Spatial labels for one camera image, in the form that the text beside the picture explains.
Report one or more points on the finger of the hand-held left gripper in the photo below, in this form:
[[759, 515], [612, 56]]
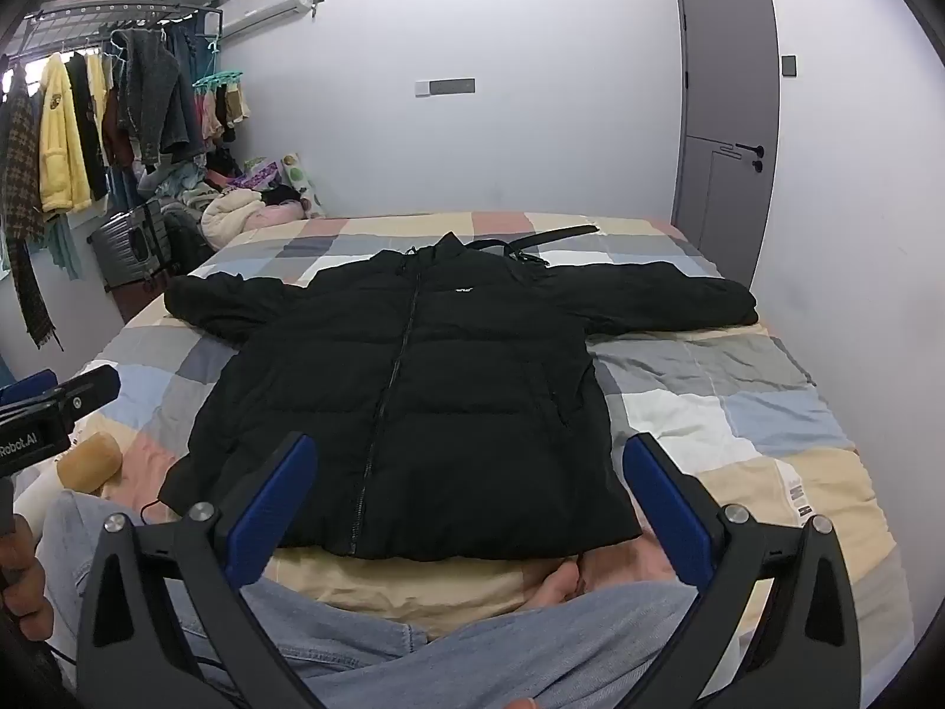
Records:
[[92, 388]]

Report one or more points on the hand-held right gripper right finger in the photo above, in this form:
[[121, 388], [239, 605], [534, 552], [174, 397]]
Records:
[[664, 509]]

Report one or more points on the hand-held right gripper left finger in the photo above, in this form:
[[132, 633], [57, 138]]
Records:
[[277, 502]]

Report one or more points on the black puffer jacket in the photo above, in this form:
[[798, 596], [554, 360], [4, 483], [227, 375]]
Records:
[[458, 399]]

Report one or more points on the pile of clothes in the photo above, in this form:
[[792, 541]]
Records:
[[229, 214]]

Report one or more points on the metal clothes rack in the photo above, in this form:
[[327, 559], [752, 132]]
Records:
[[111, 12]]

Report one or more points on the person's left hand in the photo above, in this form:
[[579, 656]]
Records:
[[26, 576]]

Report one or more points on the tan plush toy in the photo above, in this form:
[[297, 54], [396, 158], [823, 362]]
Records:
[[88, 461]]

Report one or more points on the checkered bed quilt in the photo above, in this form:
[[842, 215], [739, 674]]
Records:
[[701, 413]]

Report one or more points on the grey suitcase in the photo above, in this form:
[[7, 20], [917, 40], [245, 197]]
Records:
[[125, 244]]

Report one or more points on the houndstooth hanging coat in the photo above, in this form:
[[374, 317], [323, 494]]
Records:
[[18, 184]]

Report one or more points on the person's blue jeans legs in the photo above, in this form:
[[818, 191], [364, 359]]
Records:
[[458, 650]]

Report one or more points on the yellow hanging coat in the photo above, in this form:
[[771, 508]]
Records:
[[59, 140]]

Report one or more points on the polka dot pillow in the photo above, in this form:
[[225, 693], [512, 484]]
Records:
[[299, 177]]

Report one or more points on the black belt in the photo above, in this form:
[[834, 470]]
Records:
[[561, 231]]

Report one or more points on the green sock hanger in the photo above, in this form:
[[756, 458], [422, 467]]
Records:
[[218, 79]]

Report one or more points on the grey door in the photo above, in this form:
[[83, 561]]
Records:
[[727, 74]]

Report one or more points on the white grey wall panel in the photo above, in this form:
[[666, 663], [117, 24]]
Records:
[[447, 86]]

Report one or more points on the dark wall switch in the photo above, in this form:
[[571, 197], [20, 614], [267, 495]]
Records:
[[789, 66]]

